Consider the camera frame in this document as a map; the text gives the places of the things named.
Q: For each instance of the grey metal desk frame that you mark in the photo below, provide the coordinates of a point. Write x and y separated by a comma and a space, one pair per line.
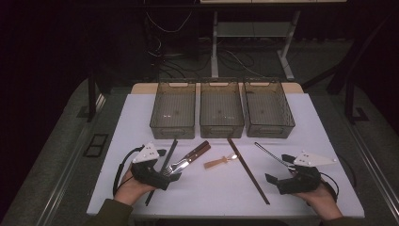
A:
215, 47

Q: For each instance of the black metal stand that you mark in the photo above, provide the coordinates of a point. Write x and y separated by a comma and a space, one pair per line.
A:
349, 100

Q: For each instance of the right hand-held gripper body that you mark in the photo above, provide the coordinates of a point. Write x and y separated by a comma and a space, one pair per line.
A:
301, 182

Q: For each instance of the person's right hand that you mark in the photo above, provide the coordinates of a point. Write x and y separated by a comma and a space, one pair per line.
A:
324, 201

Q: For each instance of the smoky clear plastic bin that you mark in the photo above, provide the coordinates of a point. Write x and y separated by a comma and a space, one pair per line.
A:
174, 113
221, 113
266, 113

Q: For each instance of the black chopstick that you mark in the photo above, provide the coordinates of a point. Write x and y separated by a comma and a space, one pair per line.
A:
169, 153
172, 154

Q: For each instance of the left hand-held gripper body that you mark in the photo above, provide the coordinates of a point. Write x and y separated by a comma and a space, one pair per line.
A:
147, 175

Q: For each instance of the long steel spoon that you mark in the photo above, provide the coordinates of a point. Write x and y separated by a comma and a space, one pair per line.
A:
266, 150

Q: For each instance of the person's left hand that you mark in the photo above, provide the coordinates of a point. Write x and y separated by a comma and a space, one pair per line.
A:
131, 191

